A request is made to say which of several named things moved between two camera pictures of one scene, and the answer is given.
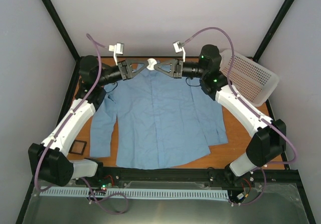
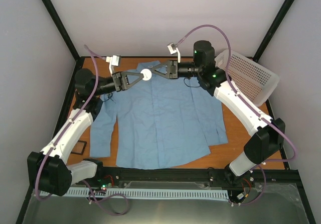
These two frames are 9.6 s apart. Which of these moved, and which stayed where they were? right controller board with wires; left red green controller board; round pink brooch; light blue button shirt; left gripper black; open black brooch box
Moved: round pink brooch; left gripper black
Stayed: right controller board with wires; open black brooch box; light blue button shirt; left red green controller board
